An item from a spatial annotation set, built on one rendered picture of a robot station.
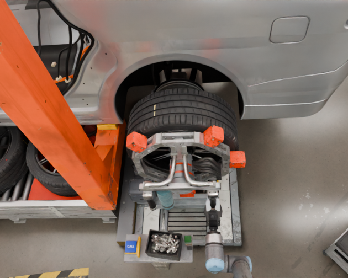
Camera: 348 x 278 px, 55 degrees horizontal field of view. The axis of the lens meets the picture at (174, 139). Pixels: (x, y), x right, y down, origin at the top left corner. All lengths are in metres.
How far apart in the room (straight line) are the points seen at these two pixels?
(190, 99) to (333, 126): 1.76
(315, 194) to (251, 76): 1.32
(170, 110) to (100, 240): 1.40
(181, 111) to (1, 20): 0.94
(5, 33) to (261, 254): 2.17
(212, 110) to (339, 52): 0.68
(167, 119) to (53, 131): 0.57
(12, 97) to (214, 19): 0.91
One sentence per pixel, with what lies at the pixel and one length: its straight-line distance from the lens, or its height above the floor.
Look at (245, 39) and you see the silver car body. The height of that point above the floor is 1.43.
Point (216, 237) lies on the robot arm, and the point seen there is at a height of 0.85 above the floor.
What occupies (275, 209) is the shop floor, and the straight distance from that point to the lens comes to 2.79.
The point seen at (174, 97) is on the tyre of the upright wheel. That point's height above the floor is 1.18.
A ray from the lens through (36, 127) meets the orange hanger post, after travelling 1.47.
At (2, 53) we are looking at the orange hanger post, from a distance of 1.17.
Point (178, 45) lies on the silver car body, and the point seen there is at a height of 1.41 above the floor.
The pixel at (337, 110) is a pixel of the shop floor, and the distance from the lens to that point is 3.37.
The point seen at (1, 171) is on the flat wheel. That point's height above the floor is 0.50.
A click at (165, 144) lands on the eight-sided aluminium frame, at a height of 1.11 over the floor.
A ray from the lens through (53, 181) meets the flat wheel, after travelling 2.53.
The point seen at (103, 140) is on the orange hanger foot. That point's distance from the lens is 2.34.
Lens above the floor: 2.58
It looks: 58 degrees down
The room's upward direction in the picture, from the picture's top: 11 degrees counter-clockwise
